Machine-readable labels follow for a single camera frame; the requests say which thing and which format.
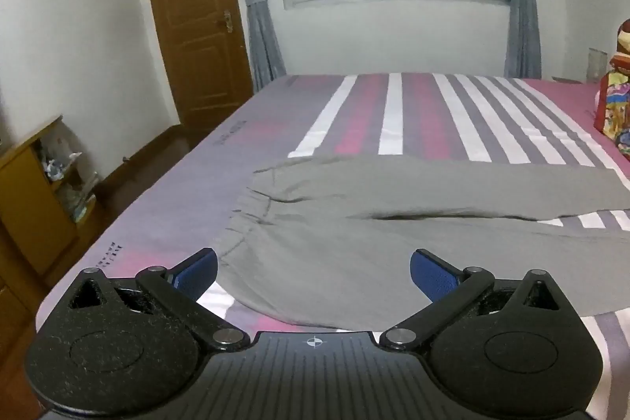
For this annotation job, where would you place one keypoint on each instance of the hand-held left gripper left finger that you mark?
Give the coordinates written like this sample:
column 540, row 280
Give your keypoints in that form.
column 197, row 275

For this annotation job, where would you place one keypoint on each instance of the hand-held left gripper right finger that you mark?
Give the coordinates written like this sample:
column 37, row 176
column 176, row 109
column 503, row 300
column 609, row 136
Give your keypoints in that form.
column 433, row 275

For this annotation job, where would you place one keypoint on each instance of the grey pants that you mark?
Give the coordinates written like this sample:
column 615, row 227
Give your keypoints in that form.
column 344, row 243

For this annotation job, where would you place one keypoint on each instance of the striped pink grey bed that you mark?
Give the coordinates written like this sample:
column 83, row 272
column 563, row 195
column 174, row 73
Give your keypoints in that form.
column 197, row 184

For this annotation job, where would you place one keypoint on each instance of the clutter on cabinet shelf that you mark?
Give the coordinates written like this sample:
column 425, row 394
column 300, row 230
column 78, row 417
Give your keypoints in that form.
column 69, row 184

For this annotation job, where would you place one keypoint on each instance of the wooden cabinet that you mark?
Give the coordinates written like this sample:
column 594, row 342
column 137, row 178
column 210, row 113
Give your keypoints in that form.
column 29, row 213

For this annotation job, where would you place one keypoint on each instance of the colourful printed cushion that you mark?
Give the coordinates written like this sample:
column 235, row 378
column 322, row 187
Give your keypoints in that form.
column 615, row 115

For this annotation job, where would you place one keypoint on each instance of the brown wooden door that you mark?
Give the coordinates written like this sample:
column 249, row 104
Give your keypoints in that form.
column 197, row 16

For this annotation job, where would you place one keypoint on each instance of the clear glass jar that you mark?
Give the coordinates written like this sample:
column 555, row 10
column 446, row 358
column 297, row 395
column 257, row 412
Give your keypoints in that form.
column 597, row 64

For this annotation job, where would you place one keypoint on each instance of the red and yellow stuffed toy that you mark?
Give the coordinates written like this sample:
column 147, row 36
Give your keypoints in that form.
column 624, row 46

